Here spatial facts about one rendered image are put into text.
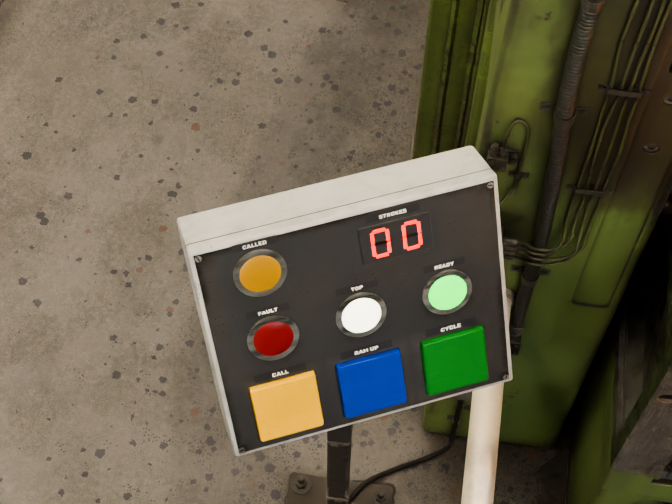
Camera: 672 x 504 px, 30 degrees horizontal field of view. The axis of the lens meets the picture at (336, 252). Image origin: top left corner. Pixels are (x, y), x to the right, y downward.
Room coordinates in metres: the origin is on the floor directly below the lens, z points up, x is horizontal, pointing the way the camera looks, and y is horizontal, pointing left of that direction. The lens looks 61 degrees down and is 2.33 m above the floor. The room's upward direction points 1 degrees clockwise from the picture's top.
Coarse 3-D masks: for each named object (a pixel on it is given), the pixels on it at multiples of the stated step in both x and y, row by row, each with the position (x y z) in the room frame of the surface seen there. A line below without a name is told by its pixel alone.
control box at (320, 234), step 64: (320, 192) 0.71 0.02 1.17; (384, 192) 0.70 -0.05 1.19; (448, 192) 0.70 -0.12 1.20; (192, 256) 0.62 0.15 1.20; (320, 256) 0.64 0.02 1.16; (448, 256) 0.66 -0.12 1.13; (256, 320) 0.59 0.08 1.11; (320, 320) 0.60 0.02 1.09; (384, 320) 0.61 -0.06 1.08; (448, 320) 0.62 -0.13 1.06; (256, 384) 0.54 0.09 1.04; (320, 384) 0.55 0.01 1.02; (256, 448) 0.50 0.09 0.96
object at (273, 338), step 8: (264, 328) 0.58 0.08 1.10; (272, 328) 0.58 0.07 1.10; (280, 328) 0.58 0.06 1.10; (288, 328) 0.59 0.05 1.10; (256, 336) 0.58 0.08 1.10; (264, 336) 0.58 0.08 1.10; (272, 336) 0.58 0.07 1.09; (280, 336) 0.58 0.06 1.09; (288, 336) 0.58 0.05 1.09; (256, 344) 0.57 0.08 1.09; (264, 344) 0.57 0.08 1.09; (272, 344) 0.57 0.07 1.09; (280, 344) 0.57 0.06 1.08; (288, 344) 0.58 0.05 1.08; (264, 352) 0.57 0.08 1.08; (272, 352) 0.57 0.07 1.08; (280, 352) 0.57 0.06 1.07
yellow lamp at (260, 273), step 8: (256, 256) 0.63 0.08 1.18; (264, 256) 0.63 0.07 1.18; (248, 264) 0.62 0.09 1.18; (256, 264) 0.62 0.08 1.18; (264, 264) 0.62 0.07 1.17; (272, 264) 0.63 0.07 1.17; (240, 272) 0.62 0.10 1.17; (248, 272) 0.62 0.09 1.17; (256, 272) 0.62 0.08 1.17; (264, 272) 0.62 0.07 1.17; (272, 272) 0.62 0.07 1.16; (280, 272) 0.62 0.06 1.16; (240, 280) 0.61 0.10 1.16; (248, 280) 0.61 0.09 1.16; (256, 280) 0.61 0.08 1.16; (264, 280) 0.61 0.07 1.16; (272, 280) 0.62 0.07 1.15; (248, 288) 0.61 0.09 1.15; (256, 288) 0.61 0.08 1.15; (264, 288) 0.61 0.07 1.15
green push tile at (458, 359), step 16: (448, 336) 0.61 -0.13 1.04; (464, 336) 0.61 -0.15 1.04; (480, 336) 0.61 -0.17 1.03; (432, 352) 0.59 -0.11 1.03; (448, 352) 0.59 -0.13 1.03; (464, 352) 0.60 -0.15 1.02; (480, 352) 0.60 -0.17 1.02; (432, 368) 0.58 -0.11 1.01; (448, 368) 0.58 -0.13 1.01; (464, 368) 0.59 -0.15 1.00; (480, 368) 0.59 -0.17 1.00; (432, 384) 0.57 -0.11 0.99; (448, 384) 0.57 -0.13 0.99; (464, 384) 0.57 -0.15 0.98
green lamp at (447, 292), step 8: (440, 280) 0.64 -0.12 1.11; (448, 280) 0.65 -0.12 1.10; (456, 280) 0.65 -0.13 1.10; (432, 288) 0.64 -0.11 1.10; (440, 288) 0.64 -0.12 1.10; (448, 288) 0.64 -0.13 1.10; (456, 288) 0.64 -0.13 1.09; (464, 288) 0.64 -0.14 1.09; (432, 296) 0.63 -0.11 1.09; (440, 296) 0.63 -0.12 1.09; (448, 296) 0.63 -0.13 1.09; (456, 296) 0.64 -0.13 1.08; (464, 296) 0.64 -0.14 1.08; (432, 304) 0.63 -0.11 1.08; (440, 304) 0.63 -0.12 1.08; (448, 304) 0.63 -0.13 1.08; (456, 304) 0.63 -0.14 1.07
